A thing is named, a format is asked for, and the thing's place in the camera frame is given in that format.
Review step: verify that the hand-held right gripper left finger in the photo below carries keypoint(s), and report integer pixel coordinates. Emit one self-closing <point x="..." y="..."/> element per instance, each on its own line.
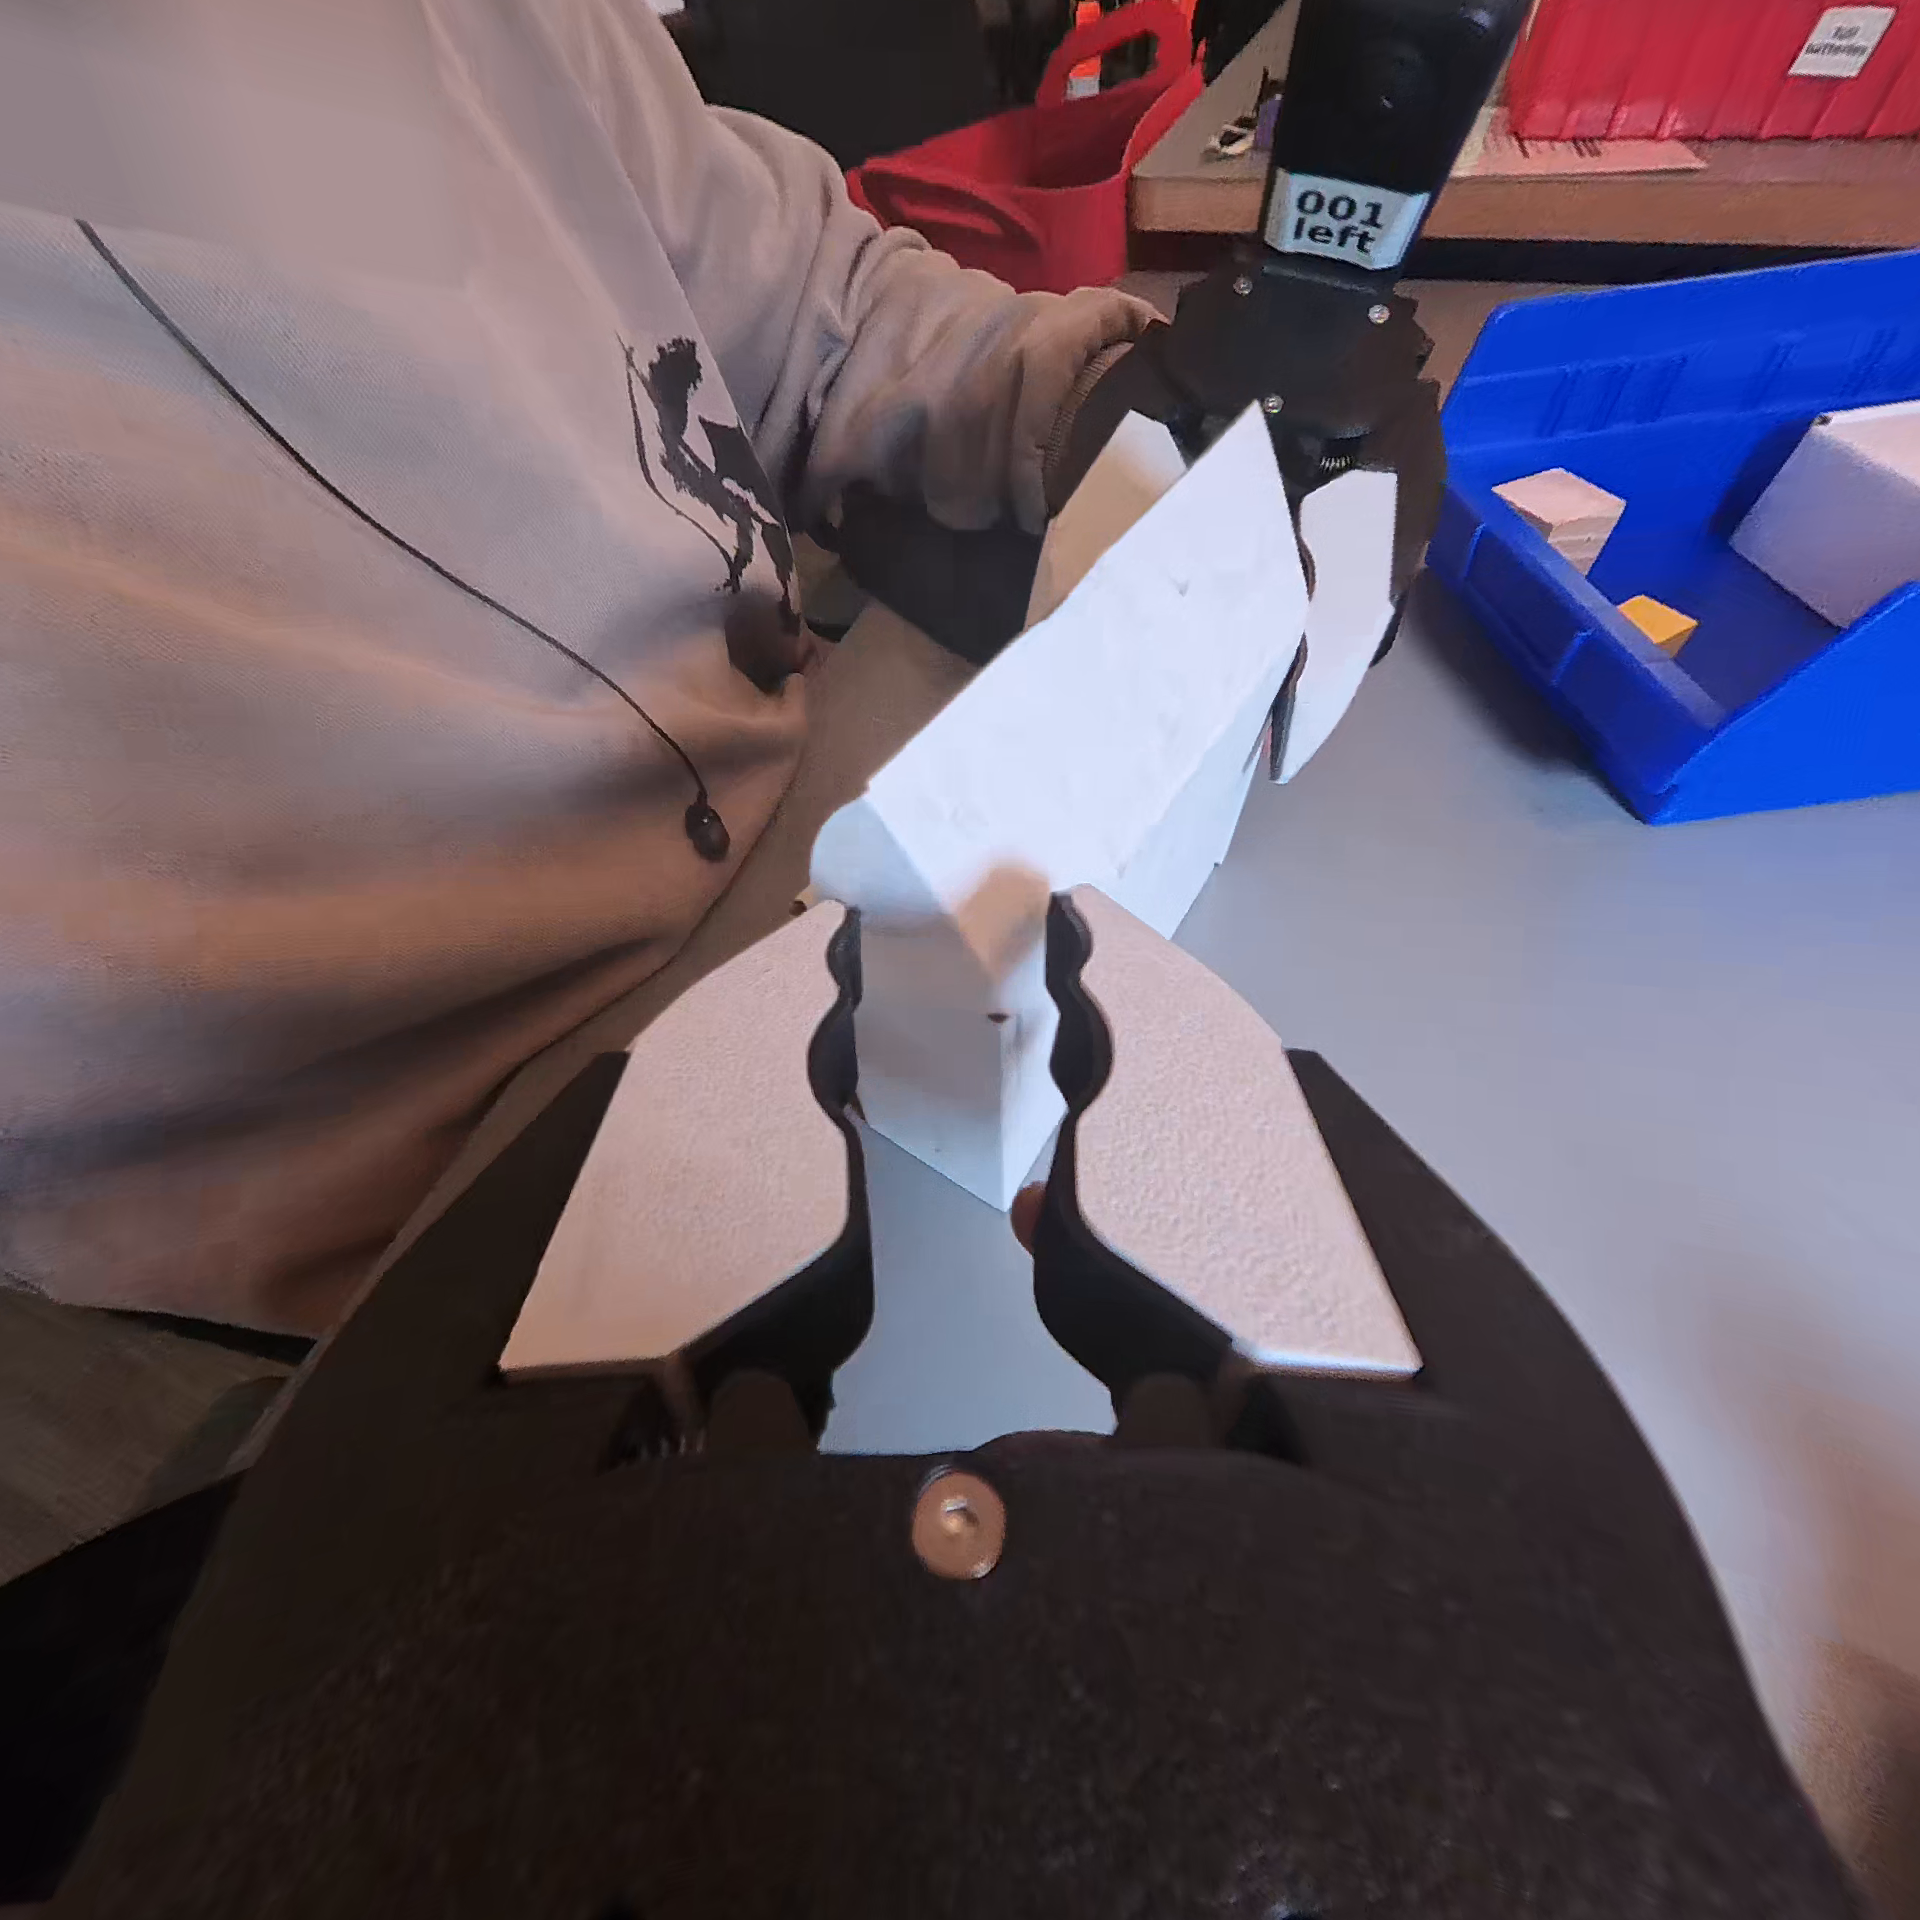
<point x="690" y="1186"/>

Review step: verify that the red plastic bin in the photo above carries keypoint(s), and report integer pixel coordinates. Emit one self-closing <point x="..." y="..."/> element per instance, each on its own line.
<point x="1652" y="59"/>

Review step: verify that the person's left forearm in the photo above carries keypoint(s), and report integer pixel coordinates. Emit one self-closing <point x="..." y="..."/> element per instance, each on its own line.
<point x="961" y="405"/>

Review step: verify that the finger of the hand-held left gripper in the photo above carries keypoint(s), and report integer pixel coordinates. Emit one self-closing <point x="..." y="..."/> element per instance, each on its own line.
<point x="1101" y="503"/>
<point x="1349" y="584"/>

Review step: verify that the pale wooden cube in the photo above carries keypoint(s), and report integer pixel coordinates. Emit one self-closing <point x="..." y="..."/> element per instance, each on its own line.
<point x="1559" y="510"/>

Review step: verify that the orange wooden cube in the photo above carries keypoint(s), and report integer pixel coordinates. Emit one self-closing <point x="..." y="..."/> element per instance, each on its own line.
<point x="1656" y="621"/>

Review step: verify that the black mesh chair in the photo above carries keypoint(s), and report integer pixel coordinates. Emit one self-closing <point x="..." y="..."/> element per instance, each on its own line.
<point x="933" y="584"/>

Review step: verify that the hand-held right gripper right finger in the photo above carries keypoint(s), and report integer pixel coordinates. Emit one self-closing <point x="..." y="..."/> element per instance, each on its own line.
<point x="1216" y="1186"/>

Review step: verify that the person's right hand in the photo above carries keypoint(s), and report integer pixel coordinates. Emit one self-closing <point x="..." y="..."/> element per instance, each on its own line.
<point x="1031" y="1219"/>

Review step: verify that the brown cardboard sheet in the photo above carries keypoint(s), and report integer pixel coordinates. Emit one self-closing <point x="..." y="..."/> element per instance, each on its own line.
<point x="1238" y="84"/>

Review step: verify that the person in beige sweatshirt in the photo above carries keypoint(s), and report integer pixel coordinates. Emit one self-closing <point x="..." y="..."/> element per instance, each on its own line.
<point x="303" y="749"/>

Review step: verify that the blue plastic bin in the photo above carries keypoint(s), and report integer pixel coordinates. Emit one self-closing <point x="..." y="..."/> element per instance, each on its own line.
<point x="1574" y="662"/>

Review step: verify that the long white cardboard box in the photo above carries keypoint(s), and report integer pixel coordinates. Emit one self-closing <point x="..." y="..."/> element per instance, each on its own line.
<point x="1095" y="706"/>

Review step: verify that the white label sticker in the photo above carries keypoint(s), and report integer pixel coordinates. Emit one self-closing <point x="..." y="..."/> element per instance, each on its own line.
<point x="1841" y="40"/>

